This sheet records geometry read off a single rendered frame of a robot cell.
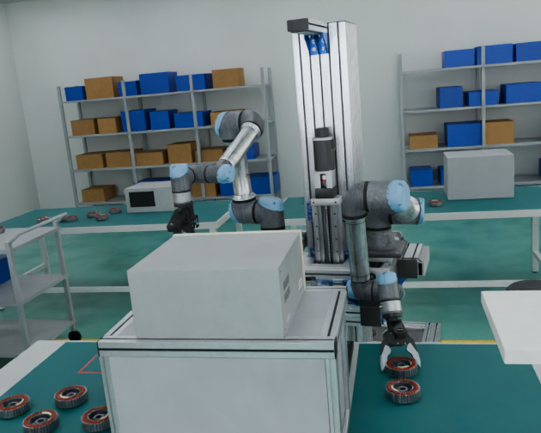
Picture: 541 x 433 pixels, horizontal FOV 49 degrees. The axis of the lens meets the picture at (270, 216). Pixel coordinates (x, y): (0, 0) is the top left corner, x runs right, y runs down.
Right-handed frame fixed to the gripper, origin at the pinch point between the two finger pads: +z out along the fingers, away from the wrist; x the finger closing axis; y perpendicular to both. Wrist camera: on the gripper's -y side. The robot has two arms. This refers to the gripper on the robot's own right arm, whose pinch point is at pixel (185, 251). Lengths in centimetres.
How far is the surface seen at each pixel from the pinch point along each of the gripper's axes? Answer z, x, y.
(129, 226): 42, 161, 201
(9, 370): 40, 67, -36
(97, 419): 38, 4, -64
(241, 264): -17, -52, -65
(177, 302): -7, -35, -71
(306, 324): 4, -67, -56
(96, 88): -76, 407, 533
